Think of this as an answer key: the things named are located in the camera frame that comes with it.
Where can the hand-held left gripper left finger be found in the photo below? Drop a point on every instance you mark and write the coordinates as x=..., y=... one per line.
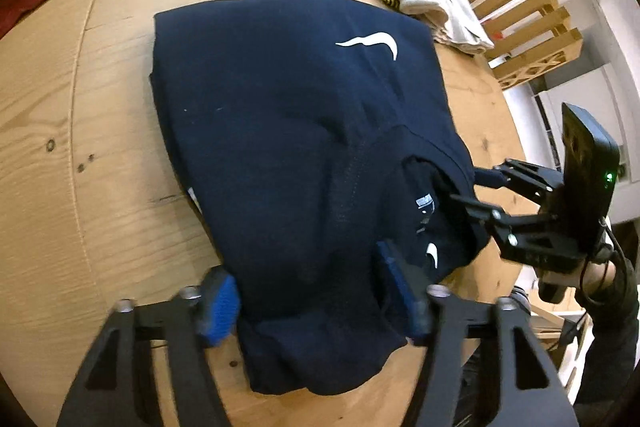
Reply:
x=222, y=307

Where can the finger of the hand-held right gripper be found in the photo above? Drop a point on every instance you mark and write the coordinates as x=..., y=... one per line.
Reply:
x=480, y=209
x=525, y=179

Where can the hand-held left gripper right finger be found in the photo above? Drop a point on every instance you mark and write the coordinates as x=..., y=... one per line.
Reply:
x=395, y=268

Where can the navy blue sweatshirt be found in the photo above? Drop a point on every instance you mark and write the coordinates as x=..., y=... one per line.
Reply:
x=300, y=132

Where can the yellow black striped garment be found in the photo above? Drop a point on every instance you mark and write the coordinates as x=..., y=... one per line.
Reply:
x=391, y=2

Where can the person's right forearm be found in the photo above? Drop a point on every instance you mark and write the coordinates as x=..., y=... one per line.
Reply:
x=610, y=332

